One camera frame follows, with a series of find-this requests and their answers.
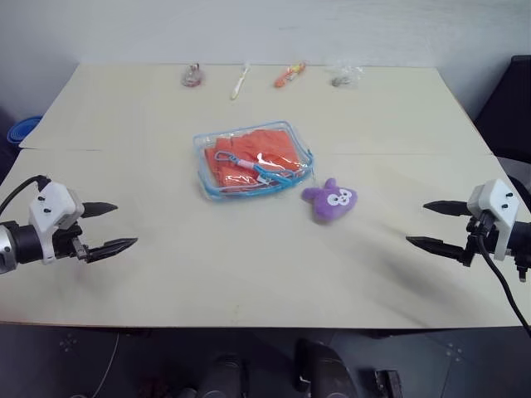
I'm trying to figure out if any blue cord with pink band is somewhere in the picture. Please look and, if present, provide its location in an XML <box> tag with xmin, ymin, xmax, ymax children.
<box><xmin>212</xmin><ymin>150</ymin><xmax>297</xmax><ymax>188</ymax></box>

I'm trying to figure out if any low black rounded shape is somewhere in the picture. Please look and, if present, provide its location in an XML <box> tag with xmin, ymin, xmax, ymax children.
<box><xmin>197</xmin><ymin>352</ymin><xmax>251</xmax><ymax>398</ymax></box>

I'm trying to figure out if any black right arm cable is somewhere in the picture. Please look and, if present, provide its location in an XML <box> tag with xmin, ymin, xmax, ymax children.
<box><xmin>475</xmin><ymin>231</ymin><xmax>531</xmax><ymax>337</ymax></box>

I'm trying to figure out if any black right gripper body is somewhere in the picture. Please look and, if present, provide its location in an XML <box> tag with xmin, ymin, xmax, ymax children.
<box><xmin>463</xmin><ymin>214</ymin><xmax>499</xmax><ymax>267</ymax></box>

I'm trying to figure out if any black chair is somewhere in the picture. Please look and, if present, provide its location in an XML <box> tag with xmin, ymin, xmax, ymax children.
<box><xmin>472</xmin><ymin>54</ymin><xmax>531</xmax><ymax>159</ymax></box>

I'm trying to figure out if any orange cloth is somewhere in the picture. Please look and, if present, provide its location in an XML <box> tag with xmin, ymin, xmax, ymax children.
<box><xmin>203</xmin><ymin>129</ymin><xmax>303</xmax><ymax>193</ymax></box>

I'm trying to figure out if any clear pouch with orange cloth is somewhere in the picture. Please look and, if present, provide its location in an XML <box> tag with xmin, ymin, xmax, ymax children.
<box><xmin>192</xmin><ymin>119</ymin><xmax>315</xmax><ymax>202</ymax></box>

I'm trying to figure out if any dark bulky object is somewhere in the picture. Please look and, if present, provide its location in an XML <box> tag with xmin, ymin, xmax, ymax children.
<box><xmin>0</xmin><ymin>104</ymin><xmax>26</xmax><ymax>167</ymax></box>

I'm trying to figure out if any clear bag with grey item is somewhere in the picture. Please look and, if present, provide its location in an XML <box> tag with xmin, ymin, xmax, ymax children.
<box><xmin>327</xmin><ymin>61</ymin><xmax>364</xmax><ymax>90</ymax></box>

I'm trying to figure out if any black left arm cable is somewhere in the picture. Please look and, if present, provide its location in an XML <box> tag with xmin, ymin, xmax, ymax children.
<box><xmin>0</xmin><ymin>175</ymin><xmax>51</xmax><ymax>217</ymax></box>

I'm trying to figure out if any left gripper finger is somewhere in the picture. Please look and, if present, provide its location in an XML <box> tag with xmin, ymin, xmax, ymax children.
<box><xmin>84</xmin><ymin>237</ymin><xmax>139</xmax><ymax>264</ymax></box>
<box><xmin>80</xmin><ymin>201</ymin><xmax>119</xmax><ymax>221</ymax></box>

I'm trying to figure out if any thin grey floor cable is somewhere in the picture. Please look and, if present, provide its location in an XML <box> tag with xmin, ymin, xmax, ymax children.
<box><xmin>94</xmin><ymin>331</ymin><xmax>121</xmax><ymax>398</ymax></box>

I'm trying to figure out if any small black ribbed block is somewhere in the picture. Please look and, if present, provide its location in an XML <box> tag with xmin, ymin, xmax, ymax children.
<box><xmin>373</xmin><ymin>367</ymin><xmax>404</xmax><ymax>398</ymax></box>

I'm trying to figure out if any blue plastic basket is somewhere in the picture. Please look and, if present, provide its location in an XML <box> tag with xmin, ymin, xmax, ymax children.
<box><xmin>7</xmin><ymin>115</ymin><xmax>44</xmax><ymax>147</ymax></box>

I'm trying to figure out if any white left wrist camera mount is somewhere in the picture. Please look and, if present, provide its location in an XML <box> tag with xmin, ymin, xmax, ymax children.
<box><xmin>27</xmin><ymin>182</ymin><xmax>85</xmax><ymax>265</ymax></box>

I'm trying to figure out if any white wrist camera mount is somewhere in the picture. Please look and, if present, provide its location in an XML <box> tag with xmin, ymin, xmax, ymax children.
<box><xmin>467</xmin><ymin>178</ymin><xmax>521</xmax><ymax>262</ymax></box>
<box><xmin>27</xmin><ymin>182</ymin><xmax>85</xmax><ymax>265</ymax></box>

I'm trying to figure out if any red item in clear wrapper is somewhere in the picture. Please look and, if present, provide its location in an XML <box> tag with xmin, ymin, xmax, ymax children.
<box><xmin>180</xmin><ymin>62</ymin><xmax>207</xmax><ymax>89</ymax></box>

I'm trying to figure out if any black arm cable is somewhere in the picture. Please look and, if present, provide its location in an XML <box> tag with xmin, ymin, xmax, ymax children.
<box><xmin>475</xmin><ymin>231</ymin><xmax>531</xmax><ymax>337</ymax></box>
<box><xmin>0</xmin><ymin>175</ymin><xmax>51</xmax><ymax>217</ymax></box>

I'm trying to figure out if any orange packaged toothbrush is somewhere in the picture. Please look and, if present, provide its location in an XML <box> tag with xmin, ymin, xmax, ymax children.
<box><xmin>272</xmin><ymin>61</ymin><xmax>308</xmax><ymax>90</ymax></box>

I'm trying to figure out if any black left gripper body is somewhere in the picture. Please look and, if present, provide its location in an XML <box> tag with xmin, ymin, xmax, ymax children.
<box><xmin>53</xmin><ymin>222</ymin><xmax>91</xmax><ymax>264</ymax></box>

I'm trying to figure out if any large black rounded shape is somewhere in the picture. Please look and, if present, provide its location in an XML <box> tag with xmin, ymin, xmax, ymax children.
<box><xmin>294</xmin><ymin>337</ymin><xmax>358</xmax><ymax>398</ymax></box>

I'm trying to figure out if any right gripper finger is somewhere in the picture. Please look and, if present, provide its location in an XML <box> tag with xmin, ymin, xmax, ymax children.
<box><xmin>405</xmin><ymin>235</ymin><xmax>469</xmax><ymax>266</ymax></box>
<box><xmin>422</xmin><ymin>199</ymin><xmax>473</xmax><ymax>219</ymax></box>

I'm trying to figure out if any white toothbrush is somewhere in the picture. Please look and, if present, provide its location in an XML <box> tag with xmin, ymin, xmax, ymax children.
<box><xmin>230</xmin><ymin>62</ymin><xmax>252</xmax><ymax>101</ymax></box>

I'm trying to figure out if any purple plush bunny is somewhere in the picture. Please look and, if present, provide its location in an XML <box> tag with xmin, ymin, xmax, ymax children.
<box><xmin>300</xmin><ymin>177</ymin><xmax>359</xmax><ymax>226</ymax></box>

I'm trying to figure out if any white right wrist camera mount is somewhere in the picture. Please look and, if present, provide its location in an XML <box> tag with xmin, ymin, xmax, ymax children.
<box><xmin>467</xmin><ymin>178</ymin><xmax>521</xmax><ymax>262</ymax></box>

